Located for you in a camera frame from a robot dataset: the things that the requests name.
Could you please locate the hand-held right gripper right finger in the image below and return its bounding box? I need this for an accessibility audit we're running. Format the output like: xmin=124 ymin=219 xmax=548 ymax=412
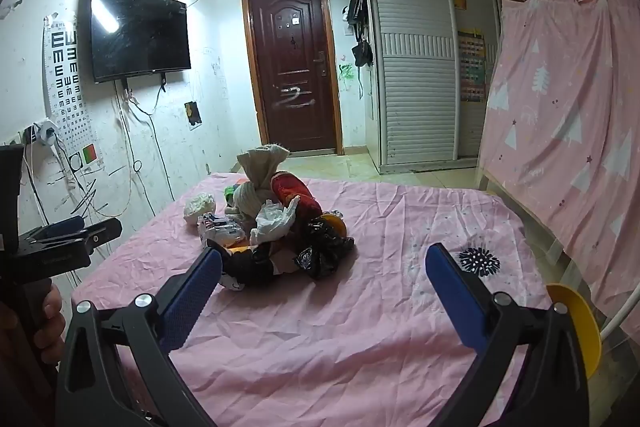
xmin=425 ymin=243 xmax=591 ymax=427

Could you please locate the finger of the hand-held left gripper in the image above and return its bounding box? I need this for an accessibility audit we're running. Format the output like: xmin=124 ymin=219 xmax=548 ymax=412
xmin=70 ymin=217 xmax=123 ymax=258
xmin=27 ymin=215 xmax=86 ymax=242

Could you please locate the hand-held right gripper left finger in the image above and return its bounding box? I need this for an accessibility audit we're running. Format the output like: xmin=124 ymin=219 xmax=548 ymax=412
xmin=56 ymin=249 xmax=223 ymax=427

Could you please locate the yellow plastic bin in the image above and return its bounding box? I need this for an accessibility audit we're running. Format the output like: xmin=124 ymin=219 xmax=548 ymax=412
xmin=546 ymin=283 xmax=602 ymax=380

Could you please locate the person's left hand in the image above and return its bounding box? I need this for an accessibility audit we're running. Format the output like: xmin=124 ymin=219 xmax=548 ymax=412
xmin=30 ymin=281 xmax=67 ymax=367

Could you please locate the black printed packet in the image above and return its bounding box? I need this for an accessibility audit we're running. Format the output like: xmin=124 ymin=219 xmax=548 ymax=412
xmin=215 ymin=247 xmax=296 ymax=292

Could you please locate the white printed snack packet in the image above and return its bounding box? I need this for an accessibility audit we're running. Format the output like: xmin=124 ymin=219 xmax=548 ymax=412
xmin=197 ymin=213 xmax=248 ymax=249

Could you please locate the white crumpled paper ball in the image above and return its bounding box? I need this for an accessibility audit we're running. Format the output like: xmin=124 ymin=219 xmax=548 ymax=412
xmin=183 ymin=192 xmax=217 ymax=226

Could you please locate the white plastic bag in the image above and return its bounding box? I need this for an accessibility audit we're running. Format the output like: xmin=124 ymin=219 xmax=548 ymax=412
xmin=249 ymin=196 xmax=301 ymax=246

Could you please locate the pink bed sheet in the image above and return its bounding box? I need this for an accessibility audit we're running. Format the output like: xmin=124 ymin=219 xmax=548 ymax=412
xmin=70 ymin=172 xmax=608 ymax=427

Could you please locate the beige cloth bundle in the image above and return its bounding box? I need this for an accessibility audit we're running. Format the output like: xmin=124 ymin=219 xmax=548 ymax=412
xmin=226 ymin=143 xmax=291 ymax=228

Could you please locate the black plastic bag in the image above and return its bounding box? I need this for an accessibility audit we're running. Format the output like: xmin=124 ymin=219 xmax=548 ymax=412
xmin=292 ymin=217 xmax=355 ymax=280

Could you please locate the red gold-trimmed packet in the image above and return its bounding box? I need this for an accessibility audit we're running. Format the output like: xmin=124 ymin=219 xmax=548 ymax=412
xmin=270 ymin=173 xmax=325 ymax=228

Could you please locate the yellow plastic wrapper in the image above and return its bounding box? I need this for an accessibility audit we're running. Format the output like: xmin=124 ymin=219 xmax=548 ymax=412
xmin=320 ymin=214 xmax=347 ymax=238

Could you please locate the eye chart poster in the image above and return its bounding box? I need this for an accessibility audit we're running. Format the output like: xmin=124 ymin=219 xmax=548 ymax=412
xmin=44 ymin=19 xmax=104 ymax=170

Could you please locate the white metal tube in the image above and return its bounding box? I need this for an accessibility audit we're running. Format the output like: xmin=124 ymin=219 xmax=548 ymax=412
xmin=597 ymin=277 xmax=640 ymax=345

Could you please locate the pink tree-print curtain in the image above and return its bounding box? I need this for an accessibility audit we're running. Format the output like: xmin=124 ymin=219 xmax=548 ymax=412
xmin=477 ymin=0 xmax=640 ymax=333

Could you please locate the colourful grid chart poster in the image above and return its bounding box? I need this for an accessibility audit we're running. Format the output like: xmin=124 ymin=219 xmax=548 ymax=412
xmin=457 ymin=29 xmax=487 ymax=102

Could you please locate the white slatted wardrobe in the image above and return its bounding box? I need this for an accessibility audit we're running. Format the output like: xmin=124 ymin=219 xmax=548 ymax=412
xmin=362 ymin=0 xmax=511 ymax=174

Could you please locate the dark red door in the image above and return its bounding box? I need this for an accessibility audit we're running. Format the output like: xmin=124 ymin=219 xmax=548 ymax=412
xmin=241 ymin=0 xmax=345 ymax=156

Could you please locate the small black hanging bag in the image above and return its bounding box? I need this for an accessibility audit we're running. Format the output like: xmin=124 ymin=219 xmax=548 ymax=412
xmin=351 ymin=39 xmax=374 ymax=68

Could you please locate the large black hanging bag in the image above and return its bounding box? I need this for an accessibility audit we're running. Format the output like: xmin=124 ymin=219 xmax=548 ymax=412
xmin=343 ymin=0 xmax=368 ymax=28

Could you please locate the white wall power strip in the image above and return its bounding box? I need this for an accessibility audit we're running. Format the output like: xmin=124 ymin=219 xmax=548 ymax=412
xmin=22 ymin=119 xmax=61 ymax=148

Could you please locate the black wall television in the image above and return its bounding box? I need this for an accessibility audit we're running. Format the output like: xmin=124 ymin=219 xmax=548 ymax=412
xmin=91 ymin=0 xmax=192 ymax=84

